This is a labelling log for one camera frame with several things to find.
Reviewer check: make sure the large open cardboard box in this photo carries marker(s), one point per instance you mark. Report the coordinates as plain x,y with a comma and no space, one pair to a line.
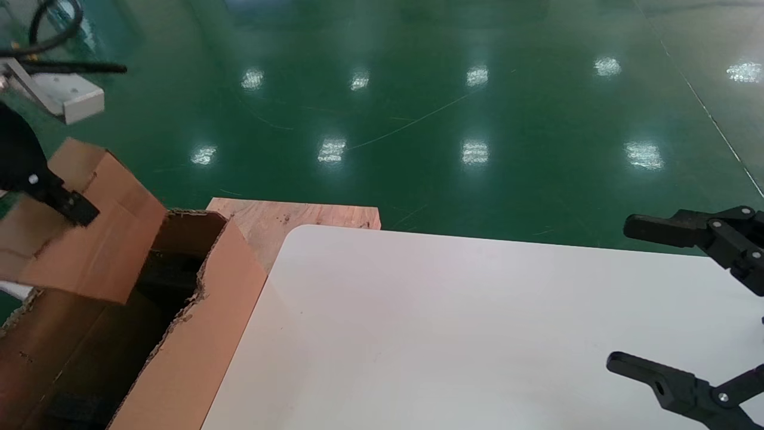
197,334

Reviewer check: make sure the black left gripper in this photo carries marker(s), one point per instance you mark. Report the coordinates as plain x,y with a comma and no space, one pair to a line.
18,155

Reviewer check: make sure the wooden pallet board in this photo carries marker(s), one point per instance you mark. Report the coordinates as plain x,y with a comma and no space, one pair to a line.
286,218

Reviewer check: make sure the black foam block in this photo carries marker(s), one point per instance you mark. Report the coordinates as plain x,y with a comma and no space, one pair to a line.
170,272
77,412

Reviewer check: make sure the small cardboard box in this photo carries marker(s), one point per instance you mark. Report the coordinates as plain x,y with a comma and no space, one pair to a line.
101,257

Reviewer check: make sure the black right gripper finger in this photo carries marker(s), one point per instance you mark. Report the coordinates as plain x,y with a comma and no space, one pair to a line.
680,230
674,388

